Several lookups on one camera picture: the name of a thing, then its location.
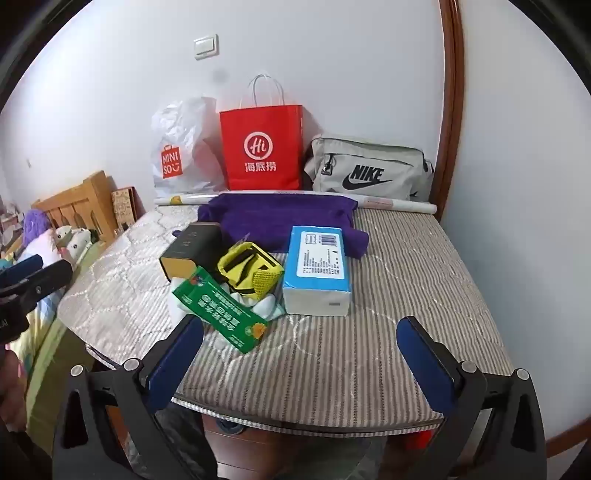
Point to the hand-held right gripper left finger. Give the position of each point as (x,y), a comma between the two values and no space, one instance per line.
(175,355)

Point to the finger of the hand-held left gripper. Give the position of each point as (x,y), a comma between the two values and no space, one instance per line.
(25,267)
(46,278)

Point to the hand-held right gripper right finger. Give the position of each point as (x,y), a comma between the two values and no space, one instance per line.
(425,364)

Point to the green printed packet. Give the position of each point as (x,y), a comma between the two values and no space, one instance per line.
(221,309)

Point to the yellow and black pouch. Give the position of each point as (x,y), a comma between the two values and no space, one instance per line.
(268,279)

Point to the purple plush toy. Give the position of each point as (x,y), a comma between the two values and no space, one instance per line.
(34,226)

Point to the red object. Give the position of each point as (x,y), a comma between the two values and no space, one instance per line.
(422,438)

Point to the striped quilted mattress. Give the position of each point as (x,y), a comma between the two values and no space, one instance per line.
(346,360)

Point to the grey plastic bag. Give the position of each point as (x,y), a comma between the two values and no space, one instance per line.
(184,438)

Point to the wooden headboard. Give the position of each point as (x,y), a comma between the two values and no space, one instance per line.
(92,194)

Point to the brown patterned box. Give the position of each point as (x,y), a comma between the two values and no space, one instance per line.
(122,207)

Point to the dark box with gold end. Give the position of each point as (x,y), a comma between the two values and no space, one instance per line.
(194,244)

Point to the blue tissue pack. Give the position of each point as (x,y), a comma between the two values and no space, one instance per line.
(314,277)

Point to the purple towel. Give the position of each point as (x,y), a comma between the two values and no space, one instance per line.
(258,217)

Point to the rolled paper poster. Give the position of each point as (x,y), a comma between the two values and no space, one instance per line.
(397,204)

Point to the white plastic bag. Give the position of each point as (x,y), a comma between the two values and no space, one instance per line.
(184,138)

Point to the grey waist bag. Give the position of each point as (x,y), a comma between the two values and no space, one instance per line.
(369,157)

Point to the red paper bag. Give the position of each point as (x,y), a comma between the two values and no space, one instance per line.
(261,147)

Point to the wooden door frame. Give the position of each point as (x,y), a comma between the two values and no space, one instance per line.
(452,92)

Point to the white light switch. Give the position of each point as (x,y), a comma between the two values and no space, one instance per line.
(205,47)

